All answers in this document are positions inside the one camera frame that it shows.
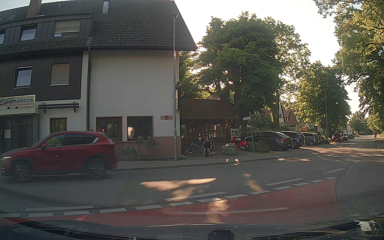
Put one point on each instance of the low brown wooden building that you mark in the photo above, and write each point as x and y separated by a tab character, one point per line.
205	120

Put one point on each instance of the parked bicycles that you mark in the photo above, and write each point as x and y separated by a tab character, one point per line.
197	147

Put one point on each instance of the red scooter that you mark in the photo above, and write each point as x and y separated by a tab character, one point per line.
240	143

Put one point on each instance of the grey asphalt road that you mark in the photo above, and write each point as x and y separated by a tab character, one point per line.
212	173

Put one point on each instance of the street name sign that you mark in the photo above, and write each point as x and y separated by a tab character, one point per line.
251	133

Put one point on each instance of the white building with dark roof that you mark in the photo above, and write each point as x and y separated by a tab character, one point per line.
128	83

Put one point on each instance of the large green tree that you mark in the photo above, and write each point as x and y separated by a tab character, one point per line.
242	63

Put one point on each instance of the road markings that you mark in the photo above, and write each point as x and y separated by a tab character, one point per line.
195	196

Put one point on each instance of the house with red roof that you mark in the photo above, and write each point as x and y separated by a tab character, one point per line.
289	116

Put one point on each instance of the dark blue parked car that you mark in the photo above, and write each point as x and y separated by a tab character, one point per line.
295	137

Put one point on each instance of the car's own bonnet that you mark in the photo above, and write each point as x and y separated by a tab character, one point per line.
192	231

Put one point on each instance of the grey parked car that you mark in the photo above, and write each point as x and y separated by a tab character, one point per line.
311	138

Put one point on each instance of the red cycle lane strip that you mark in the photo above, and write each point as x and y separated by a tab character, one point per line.
278	205

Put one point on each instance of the red parked car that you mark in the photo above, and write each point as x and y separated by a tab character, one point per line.
337	137

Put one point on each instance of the row of trees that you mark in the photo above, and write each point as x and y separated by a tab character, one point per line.
375	66

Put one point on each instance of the grey lamp post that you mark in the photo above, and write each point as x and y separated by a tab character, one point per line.
175	100

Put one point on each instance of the thin lamp post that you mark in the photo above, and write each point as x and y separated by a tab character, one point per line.
326	113

